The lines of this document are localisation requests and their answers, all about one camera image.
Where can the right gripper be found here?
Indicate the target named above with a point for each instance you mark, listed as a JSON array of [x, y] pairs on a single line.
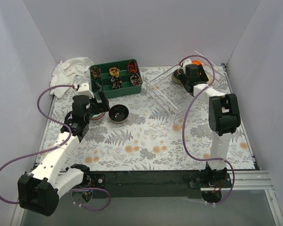
[[182, 76]]

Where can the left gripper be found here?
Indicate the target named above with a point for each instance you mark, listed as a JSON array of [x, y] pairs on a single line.
[[102, 101]]

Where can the olive brown bowl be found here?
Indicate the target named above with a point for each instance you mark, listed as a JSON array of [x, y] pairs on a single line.
[[118, 113]]

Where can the beige bowl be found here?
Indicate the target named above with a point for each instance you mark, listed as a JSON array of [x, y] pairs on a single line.
[[210, 79]]

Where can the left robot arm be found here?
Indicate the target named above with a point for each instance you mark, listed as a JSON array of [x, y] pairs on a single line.
[[41, 190]]

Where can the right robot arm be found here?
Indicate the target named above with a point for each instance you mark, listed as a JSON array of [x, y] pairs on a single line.
[[223, 118]]

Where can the orange bowl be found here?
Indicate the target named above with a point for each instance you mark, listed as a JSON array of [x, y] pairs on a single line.
[[195, 62]]

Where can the black patterned bowl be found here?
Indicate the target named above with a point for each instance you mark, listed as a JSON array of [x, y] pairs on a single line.
[[175, 77]]

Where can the black floral rolled sock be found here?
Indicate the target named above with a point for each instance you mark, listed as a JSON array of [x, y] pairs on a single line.
[[116, 82]]

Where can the green plastic organizer tray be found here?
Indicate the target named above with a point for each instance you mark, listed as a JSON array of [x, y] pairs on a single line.
[[105, 80]]

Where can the dark patterned rolled sock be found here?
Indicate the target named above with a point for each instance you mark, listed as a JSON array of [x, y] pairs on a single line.
[[96, 72]]

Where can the yellow rolled sock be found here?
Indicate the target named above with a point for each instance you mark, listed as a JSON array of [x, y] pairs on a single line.
[[114, 72]]

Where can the pink rose rolled sock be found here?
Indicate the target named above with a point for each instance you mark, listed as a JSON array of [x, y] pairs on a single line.
[[136, 79]]

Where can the orange black rolled sock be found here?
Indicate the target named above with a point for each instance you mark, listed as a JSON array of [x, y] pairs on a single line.
[[132, 67]]

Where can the white crumpled cloth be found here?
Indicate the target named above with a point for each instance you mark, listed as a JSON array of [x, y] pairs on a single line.
[[66, 72]]

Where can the floral table mat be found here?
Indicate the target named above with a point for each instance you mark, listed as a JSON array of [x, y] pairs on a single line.
[[148, 139]]

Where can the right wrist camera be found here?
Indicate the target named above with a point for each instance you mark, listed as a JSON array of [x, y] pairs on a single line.
[[185, 62]]

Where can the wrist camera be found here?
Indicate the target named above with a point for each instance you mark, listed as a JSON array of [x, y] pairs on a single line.
[[84, 89], [185, 62]]

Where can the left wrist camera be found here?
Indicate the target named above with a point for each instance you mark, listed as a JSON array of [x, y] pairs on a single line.
[[84, 89]]

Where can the white wire dish rack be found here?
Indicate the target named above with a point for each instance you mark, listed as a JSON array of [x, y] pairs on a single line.
[[173, 97]]

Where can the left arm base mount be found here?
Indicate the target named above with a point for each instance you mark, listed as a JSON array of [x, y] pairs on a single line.
[[85, 194]]

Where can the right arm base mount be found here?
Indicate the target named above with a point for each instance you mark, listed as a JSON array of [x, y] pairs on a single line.
[[210, 187]]

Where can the aluminium frame rail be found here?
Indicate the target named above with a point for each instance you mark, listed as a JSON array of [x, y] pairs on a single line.
[[243, 180]]

